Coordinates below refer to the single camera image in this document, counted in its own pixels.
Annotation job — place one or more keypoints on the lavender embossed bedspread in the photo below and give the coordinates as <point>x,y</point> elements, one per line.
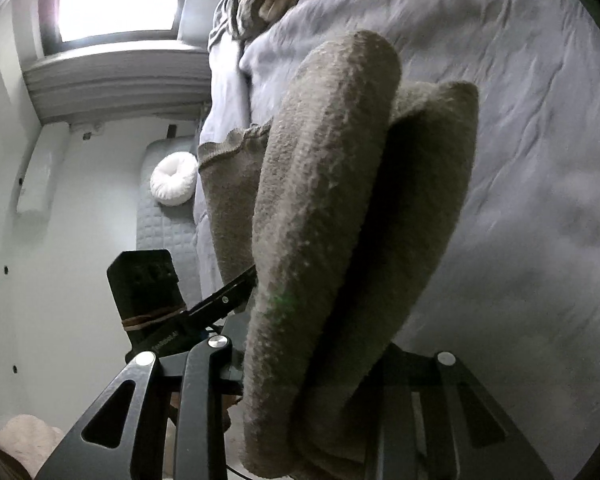
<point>517,294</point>

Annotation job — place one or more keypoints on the olive green knit sweater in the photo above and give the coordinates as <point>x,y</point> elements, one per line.
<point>343,203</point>

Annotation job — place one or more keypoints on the pink fluffy item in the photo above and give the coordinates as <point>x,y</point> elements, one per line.
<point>30,441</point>

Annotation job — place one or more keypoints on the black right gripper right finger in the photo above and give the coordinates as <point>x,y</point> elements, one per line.
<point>430,414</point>

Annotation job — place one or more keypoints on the lavender plush blanket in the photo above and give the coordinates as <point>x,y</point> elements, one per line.
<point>230,103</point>

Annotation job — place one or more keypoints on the round white pleated cushion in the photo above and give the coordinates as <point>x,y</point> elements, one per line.
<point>173,181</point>

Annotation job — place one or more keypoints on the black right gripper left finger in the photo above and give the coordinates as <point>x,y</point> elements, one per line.
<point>121,435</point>

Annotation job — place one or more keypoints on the dark brown crumpled garment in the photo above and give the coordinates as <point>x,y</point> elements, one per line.
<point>238,20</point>

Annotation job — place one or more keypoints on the white wall air conditioner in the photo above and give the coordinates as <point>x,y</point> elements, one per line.
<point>40,178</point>

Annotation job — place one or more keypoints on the grey quilted headboard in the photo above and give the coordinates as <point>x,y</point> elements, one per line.
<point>169,227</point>

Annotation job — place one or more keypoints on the grey folded window blind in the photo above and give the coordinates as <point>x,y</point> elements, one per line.
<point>164,78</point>

